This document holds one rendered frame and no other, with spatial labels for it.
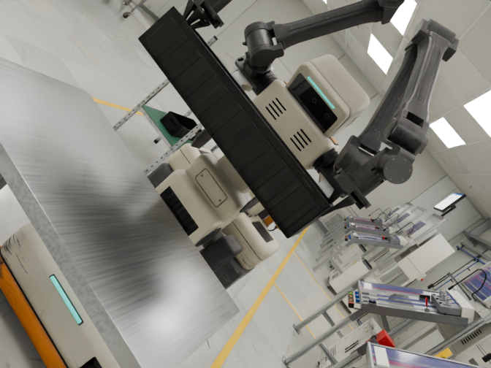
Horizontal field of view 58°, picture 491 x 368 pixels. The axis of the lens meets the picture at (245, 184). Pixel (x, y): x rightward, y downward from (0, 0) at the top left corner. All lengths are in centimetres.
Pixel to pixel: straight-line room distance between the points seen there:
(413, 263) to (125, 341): 616
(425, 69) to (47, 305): 133
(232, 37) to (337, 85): 1019
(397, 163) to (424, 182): 987
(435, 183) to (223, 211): 961
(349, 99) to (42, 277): 113
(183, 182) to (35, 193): 70
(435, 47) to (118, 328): 95
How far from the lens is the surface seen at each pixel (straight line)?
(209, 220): 136
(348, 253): 809
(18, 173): 78
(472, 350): 360
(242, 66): 144
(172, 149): 332
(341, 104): 128
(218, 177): 139
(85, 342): 158
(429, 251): 672
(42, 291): 164
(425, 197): 1080
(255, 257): 164
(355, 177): 98
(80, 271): 72
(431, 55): 119
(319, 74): 131
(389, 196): 1070
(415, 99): 105
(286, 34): 133
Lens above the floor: 119
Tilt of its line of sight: 10 degrees down
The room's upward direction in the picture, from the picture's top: 51 degrees clockwise
